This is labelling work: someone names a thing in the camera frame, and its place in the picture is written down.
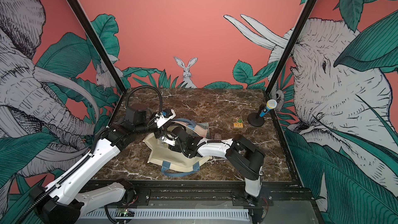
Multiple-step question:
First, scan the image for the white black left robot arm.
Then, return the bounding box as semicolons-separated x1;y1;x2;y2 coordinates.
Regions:
17;104;168;224

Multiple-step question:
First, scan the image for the small wooden toy block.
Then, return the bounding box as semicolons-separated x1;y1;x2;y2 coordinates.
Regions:
233;118;244;129

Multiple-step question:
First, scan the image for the blue microphone on black stand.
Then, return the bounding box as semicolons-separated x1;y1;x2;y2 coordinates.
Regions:
247;99;277;127

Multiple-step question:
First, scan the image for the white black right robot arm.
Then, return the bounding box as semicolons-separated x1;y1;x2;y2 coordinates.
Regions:
165;127;265;198

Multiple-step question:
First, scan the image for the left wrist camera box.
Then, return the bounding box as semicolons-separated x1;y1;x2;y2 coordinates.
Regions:
155;109;176;128

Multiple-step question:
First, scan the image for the black front mounting rail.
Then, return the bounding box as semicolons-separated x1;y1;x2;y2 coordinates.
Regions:
129;180;317;206

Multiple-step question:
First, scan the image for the cream canvas tote bag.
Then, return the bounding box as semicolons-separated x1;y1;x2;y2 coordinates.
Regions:
144;118;212;177

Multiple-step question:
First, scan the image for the clear plastic compass case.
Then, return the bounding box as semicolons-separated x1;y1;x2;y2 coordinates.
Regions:
213;133;222;141

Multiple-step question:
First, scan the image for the black left frame post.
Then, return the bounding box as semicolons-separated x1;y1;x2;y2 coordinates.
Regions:
67;0;127;93

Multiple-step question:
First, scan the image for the white perforated cable tray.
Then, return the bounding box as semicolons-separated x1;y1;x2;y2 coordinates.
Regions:
81;208;250;222

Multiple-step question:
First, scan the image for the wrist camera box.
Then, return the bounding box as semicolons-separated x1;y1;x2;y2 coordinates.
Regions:
155;109;176;128
160;135;176;146

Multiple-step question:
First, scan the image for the black right frame post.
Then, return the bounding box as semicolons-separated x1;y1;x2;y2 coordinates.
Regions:
264;0;317;96

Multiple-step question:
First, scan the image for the black frame post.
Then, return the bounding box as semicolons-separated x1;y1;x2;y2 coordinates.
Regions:
67;0;127;93
264;0;317;96

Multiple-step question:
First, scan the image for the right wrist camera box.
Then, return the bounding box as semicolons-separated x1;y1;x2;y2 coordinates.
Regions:
160;135;176;146

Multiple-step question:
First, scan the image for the black corrugated left cable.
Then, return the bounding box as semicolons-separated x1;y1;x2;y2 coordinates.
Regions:
125;85;164;114

